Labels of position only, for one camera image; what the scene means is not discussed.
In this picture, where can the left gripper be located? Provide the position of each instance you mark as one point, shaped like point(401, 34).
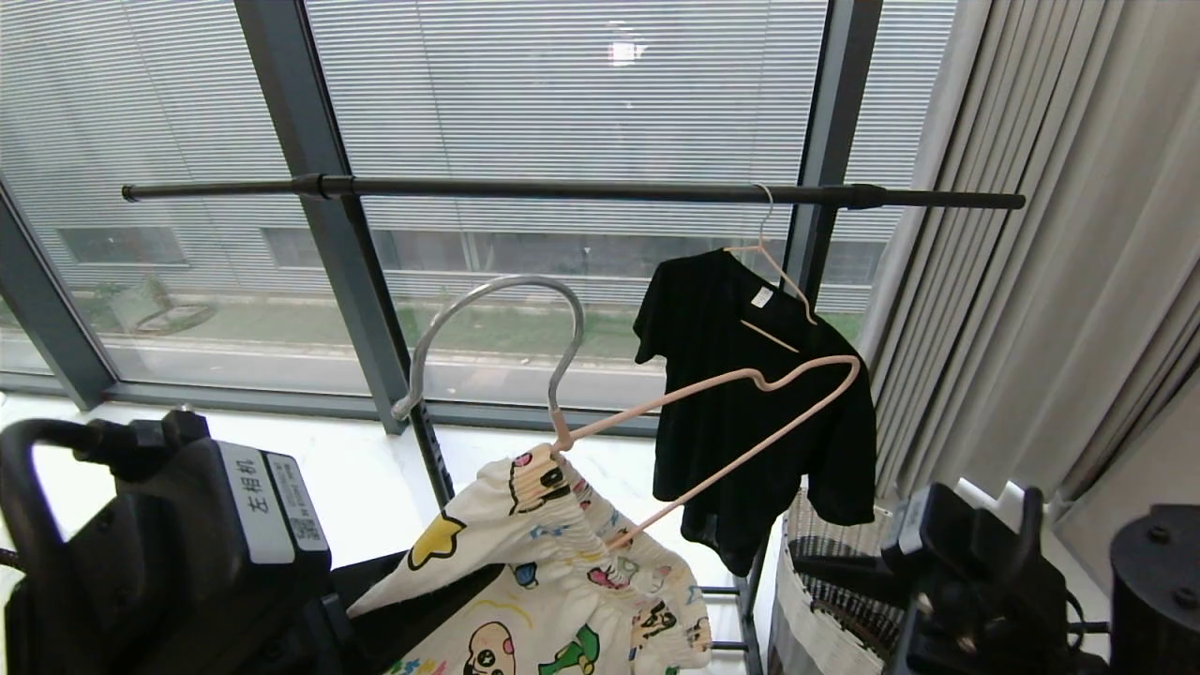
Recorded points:
point(422, 600)

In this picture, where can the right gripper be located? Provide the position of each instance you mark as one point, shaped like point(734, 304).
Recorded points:
point(975, 647)

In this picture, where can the cream printed garment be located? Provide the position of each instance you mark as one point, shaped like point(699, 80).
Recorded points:
point(562, 581)

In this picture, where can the black garment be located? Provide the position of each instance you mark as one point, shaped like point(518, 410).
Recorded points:
point(712, 422)

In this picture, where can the pink clothes hanger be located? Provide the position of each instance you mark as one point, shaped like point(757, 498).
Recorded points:
point(656, 403)
point(786, 281)

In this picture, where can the white laundry basket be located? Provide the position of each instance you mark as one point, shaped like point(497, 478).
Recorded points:
point(816, 619)

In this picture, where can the black clothes rack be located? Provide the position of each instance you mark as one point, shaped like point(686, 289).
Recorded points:
point(562, 189)

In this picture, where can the beige curtain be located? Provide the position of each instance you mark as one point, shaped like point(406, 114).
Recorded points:
point(1050, 234)

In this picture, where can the window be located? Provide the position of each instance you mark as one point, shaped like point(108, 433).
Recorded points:
point(562, 94)

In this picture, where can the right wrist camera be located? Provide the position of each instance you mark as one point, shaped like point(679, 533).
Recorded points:
point(984, 553)

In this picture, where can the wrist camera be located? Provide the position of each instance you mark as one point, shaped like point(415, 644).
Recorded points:
point(984, 553)
point(187, 553)

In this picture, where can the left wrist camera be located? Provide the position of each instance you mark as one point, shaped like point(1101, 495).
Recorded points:
point(187, 553)

